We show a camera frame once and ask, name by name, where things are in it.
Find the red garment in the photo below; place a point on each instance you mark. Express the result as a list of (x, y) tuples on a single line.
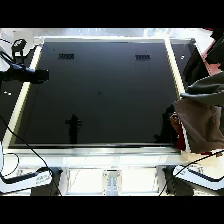
[(177, 135)]

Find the silver frame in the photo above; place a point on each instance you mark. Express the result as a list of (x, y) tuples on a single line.
[(111, 181)]

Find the beige grey shirt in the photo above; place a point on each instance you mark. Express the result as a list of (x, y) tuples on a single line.
[(205, 88)]

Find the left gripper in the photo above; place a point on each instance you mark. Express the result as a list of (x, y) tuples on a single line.
[(40, 76)]

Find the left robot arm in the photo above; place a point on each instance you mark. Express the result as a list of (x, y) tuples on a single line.
[(16, 75)]

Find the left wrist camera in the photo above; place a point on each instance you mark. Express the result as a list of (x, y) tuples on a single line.
[(18, 46)]

